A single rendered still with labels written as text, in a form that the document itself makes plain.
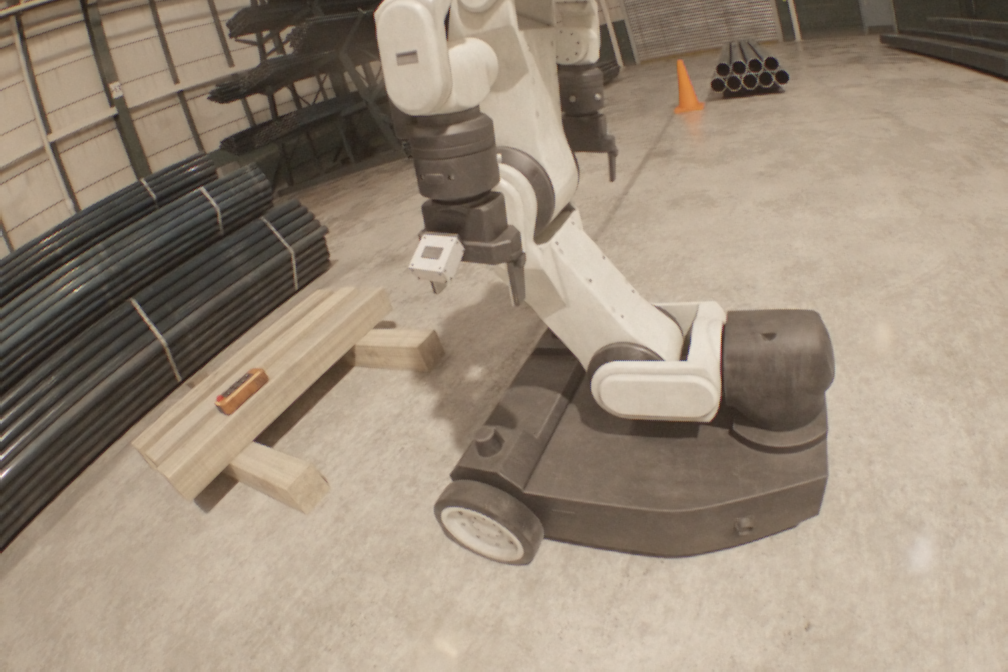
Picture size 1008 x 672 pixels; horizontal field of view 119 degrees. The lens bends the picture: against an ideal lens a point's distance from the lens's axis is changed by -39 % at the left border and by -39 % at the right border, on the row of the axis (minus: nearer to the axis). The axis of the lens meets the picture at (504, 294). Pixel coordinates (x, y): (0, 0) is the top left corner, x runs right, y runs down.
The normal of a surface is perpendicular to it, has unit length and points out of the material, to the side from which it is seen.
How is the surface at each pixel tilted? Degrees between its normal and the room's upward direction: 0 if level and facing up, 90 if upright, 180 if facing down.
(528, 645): 0
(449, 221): 90
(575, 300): 90
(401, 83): 90
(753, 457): 0
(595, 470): 0
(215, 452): 90
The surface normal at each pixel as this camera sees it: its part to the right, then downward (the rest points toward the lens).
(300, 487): 0.86, -0.04
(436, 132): -0.21, -0.22
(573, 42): -0.43, 0.51
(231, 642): -0.29, -0.86
